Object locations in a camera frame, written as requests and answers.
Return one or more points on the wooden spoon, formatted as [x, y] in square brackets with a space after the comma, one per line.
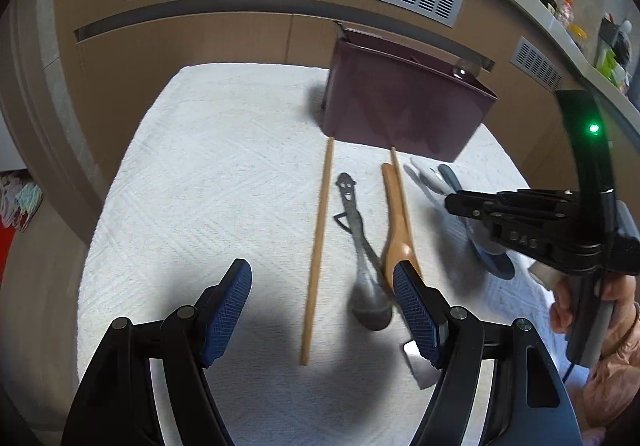
[395, 246]

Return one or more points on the maroon plastic utensil caddy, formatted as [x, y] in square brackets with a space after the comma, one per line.
[400, 111]

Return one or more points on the white textured towel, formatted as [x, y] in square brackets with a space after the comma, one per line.
[200, 176]

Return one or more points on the person's right forearm pink sleeve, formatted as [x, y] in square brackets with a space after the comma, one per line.
[615, 376]

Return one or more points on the shovel-shaped metal spoon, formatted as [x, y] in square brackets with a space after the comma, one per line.
[420, 371]

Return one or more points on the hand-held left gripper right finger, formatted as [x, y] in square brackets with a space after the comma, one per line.
[417, 316]

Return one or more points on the red box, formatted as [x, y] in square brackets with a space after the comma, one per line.
[5, 236]

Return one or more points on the crumpled light cloth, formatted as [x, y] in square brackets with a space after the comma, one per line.
[20, 201]

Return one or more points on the small grey vent grille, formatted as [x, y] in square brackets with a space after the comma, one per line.
[537, 63]

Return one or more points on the blue spoon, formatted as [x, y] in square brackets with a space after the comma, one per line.
[495, 266]

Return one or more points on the white spoon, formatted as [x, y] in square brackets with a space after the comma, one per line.
[425, 176]

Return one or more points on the green packet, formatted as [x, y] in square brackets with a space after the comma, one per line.
[609, 66]

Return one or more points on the person's right hand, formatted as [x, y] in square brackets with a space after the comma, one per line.
[564, 308]

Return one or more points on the yellow container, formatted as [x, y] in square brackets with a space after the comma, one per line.
[580, 33]

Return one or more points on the clear bottle orange cap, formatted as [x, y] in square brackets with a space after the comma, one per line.
[567, 11]

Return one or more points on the black bag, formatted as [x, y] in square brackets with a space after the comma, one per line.
[615, 38]

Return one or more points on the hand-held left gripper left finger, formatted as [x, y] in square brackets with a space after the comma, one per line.
[227, 316]

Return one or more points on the wooden chopstick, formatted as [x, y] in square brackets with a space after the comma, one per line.
[400, 181]
[316, 251]

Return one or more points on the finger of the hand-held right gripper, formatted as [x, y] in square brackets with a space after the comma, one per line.
[470, 206]
[540, 196]

